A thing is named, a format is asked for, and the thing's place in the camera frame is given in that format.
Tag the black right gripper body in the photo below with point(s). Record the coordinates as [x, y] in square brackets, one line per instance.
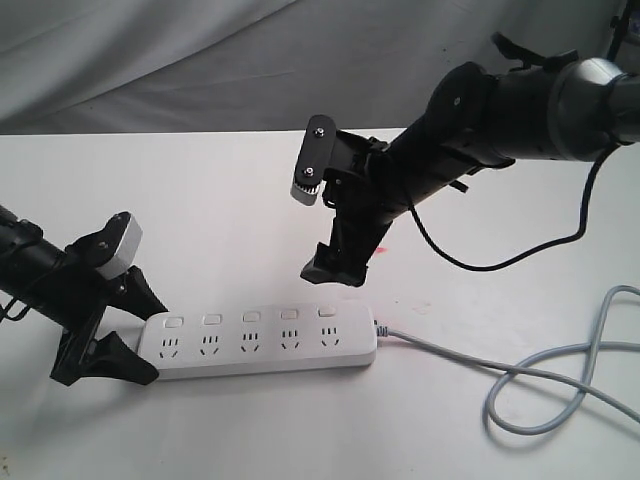
[358, 190]

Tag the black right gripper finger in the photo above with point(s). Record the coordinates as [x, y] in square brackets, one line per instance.
[324, 267]
[351, 272]

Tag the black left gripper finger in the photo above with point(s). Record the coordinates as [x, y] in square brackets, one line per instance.
[136, 297]
[111, 358]

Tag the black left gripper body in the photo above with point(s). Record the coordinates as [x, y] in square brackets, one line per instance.
[75, 296]

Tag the white five-outlet power strip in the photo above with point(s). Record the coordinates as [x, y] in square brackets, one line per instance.
[259, 340]

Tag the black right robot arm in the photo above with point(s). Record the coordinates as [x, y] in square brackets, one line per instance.
[560, 108]

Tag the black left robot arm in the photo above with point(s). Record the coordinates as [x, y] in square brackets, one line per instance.
[26, 257]

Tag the grey backdrop cloth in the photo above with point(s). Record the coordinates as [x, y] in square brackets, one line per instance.
[79, 67]

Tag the black tripod stand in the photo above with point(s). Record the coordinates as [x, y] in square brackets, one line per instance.
[619, 24]

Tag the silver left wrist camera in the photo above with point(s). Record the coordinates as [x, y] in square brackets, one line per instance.
[116, 245]

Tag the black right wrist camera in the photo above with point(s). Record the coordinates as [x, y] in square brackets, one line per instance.
[313, 158]

